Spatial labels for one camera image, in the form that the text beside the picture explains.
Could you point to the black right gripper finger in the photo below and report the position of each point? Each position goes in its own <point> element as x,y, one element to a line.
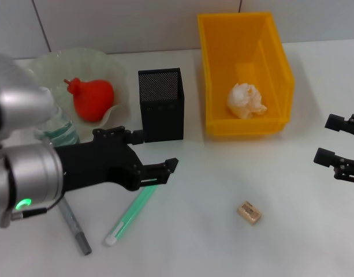
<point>324,157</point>
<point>334,122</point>

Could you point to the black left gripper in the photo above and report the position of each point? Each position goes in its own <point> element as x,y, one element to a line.
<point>93,164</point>

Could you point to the green and white pen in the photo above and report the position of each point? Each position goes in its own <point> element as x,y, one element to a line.
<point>127,216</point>

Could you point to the red-orange soft toy orange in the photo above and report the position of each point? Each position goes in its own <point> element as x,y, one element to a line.
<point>91,99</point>

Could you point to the clear bottle with green label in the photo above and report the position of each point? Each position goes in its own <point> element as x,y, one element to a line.
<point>61,130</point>

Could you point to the beige eraser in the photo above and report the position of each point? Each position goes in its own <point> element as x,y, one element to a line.
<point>249,213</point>

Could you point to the white paper ball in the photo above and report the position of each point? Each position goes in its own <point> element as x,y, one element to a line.
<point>243,99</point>

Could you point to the grey marker pen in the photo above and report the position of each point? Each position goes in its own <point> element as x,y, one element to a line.
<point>74,228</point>

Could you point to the black mesh pen holder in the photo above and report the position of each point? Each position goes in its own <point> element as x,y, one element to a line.
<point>162,115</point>

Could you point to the pale green glass fruit plate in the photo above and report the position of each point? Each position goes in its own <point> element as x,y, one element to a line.
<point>87,63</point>

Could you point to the yellow plastic bin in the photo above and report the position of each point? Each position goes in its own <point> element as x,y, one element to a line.
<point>246,57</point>

